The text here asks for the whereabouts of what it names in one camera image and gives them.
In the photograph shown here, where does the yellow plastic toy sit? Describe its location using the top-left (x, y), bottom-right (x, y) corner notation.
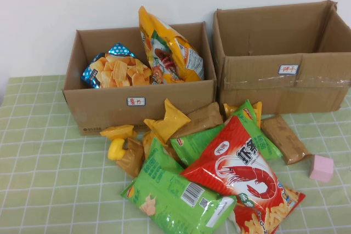
top-left (107, 138), bottom-right (126, 162)

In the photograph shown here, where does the large green chips bag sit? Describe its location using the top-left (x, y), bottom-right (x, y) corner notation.
top-left (120, 137), bottom-right (187, 225)

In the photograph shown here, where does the blue polka dot chips bag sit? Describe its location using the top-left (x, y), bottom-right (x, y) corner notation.
top-left (80, 42), bottom-right (152, 89)

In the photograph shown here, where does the orange snack packet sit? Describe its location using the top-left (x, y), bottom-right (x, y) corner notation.
top-left (141, 130), bottom-right (182, 163)

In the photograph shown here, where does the brown snack packet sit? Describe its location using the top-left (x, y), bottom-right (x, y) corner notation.
top-left (259, 114), bottom-right (313, 165)
top-left (115, 137), bottom-right (145, 179)
top-left (169, 101), bottom-right (224, 139)

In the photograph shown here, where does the larger brown cardboard box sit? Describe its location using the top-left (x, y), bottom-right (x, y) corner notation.
top-left (212, 0), bottom-right (351, 116)

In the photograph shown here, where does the green checked tablecloth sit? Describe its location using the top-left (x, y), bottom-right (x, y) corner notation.
top-left (0, 75), bottom-right (351, 234)

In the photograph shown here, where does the red prawn cracker bag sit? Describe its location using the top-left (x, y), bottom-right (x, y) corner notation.
top-left (180, 115), bottom-right (307, 234)

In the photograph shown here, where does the small green chips bag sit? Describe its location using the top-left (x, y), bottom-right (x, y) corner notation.
top-left (230, 99), bottom-right (283, 161)
top-left (169, 124), bottom-right (225, 167)

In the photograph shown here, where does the pink foam cube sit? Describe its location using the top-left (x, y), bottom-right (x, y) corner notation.
top-left (309, 154), bottom-right (335, 183)

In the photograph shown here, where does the yellow snack packet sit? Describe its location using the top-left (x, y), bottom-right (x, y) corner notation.
top-left (99, 124), bottom-right (138, 140)
top-left (223, 101), bottom-right (263, 129)
top-left (143, 98), bottom-right (191, 146)

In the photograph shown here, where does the green chips bag with barcode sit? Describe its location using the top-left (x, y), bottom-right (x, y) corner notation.
top-left (161, 172), bottom-right (237, 229)

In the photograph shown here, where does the smaller brown cardboard box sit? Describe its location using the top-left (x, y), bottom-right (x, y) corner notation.
top-left (61, 21), bottom-right (217, 136)

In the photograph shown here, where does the large yellow chips bag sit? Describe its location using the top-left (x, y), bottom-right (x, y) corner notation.
top-left (138, 5), bottom-right (205, 84)

